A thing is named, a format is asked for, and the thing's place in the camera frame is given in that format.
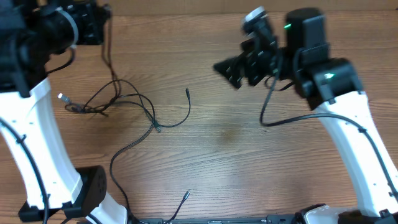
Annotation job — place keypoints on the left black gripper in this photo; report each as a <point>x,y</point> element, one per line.
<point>91,12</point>

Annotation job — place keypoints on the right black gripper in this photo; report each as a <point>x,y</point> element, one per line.
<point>246,60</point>

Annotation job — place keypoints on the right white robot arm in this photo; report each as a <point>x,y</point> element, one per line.
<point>336,98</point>

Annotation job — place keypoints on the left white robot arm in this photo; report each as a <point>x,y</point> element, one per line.
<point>30,34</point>

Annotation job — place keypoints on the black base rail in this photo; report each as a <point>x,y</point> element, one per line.
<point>217,220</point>

